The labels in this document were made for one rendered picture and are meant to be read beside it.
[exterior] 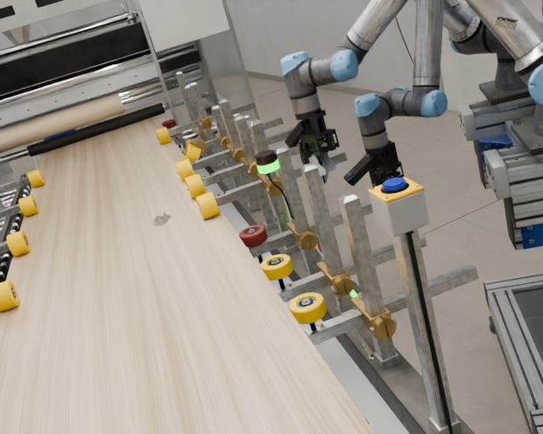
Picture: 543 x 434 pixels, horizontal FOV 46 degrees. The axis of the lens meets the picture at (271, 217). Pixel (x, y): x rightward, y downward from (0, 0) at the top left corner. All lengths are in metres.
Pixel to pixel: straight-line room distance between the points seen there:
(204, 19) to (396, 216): 3.08
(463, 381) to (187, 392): 1.48
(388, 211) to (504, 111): 1.19
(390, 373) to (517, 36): 0.80
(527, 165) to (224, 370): 0.92
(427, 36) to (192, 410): 1.18
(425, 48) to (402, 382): 0.91
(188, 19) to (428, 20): 2.33
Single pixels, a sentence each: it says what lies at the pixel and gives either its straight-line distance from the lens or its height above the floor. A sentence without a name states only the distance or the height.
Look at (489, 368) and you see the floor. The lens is 2.64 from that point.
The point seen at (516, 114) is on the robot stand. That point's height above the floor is 0.96.
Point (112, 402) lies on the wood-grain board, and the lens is 1.38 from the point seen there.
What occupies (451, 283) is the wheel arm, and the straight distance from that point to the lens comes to 1.58.
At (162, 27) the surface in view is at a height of 1.40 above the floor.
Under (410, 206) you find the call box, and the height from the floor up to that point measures 1.20.
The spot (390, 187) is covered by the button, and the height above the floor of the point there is 1.23.
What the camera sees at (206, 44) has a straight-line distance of 4.04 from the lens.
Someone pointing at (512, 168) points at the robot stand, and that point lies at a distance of 1.74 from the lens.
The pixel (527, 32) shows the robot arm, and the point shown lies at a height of 1.32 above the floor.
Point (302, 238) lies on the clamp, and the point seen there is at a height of 0.86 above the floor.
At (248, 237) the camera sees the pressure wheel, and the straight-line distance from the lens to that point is 1.86.
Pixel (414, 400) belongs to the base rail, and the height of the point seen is 0.70.
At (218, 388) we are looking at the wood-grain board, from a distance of 1.29.
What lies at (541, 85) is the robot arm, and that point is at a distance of 1.55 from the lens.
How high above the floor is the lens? 1.63
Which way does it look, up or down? 22 degrees down
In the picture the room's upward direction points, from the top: 16 degrees counter-clockwise
